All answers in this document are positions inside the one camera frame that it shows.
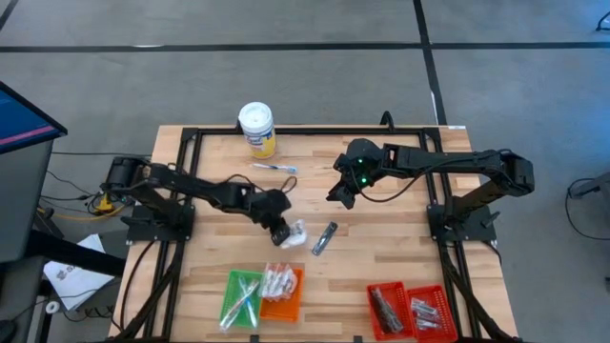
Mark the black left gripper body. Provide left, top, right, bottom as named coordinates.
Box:
left=247, top=188, right=293, bottom=235

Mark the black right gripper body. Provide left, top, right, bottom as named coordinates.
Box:
left=332, top=137, right=388, bottom=192

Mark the cotton pads bag black script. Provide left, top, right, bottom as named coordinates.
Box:
left=271, top=262, right=293, bottom=302
left=280, top=218, right=309, bottom=251
left=281, top=266, right=301, bottom=300

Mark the blue white toothbrush clear bag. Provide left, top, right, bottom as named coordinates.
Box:
left=251, top=162, right=298, bottom=175
left=236, top=275, right=260, bottom=330

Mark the orange plastic slotted basket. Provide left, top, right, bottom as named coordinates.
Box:
left=258, top=266, right=306, bottom=324

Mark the green plastic slotted basket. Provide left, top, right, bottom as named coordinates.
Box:
left=218, top=269, right=265, bottom=333

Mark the pink toothbrush clear bag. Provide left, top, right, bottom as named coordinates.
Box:
left=218, top=278, right=262, bottom=333

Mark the long silver tool clear bag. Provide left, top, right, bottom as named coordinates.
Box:
left=376, top=294, right=405, bottom=334

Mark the black table edge hook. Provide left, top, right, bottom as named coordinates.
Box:
left=378, top=110, right=397, bottom=133

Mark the white yellow wipes canister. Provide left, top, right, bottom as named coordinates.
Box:
left=237, top=101, right=277, bottom=159

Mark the red plastic slotted basket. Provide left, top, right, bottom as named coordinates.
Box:
left=407, top=284, right=459, bottom=343
left=365, top=281, right=415, bottom=342

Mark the black desk bar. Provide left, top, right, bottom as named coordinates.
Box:
left=23, top=228, right=128, bottom=278

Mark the white paper sheet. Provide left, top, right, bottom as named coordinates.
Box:
left=42, top=232, right=115, bottom=312

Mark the grey floor object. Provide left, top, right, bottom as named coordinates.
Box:
left=566, top=171, right=610, bottom=201

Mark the grey cabinet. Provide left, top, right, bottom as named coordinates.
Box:
left=0, top=140, right=54, bottom=264

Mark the monitor with blue screen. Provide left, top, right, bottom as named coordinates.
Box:
left=0, top=80, right=69, bottom=154

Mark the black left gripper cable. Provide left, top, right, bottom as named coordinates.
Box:
left=223, top=173, right=298, bottom=194

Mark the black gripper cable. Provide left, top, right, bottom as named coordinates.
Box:
left=223, top=173, right=298, bottom=194
left=355, top=161, right=458, bottom=204

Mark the black aluminium table frame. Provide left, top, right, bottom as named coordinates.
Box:
left=112, top=124, right=520, bottom=343

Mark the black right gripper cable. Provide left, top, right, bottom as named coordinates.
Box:
left=355, top=161, right=458, bottom=204

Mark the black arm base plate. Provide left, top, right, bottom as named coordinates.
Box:
left=120, top=203, right=196, bottom=243
left=426, top=202, right=501, bottom=243

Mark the yellow power plug cable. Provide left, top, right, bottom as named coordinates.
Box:
left=90, top=192, right=118, bottom=216

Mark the black floor cable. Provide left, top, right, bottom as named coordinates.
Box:
left=564, top=178, right=610, bottom=242

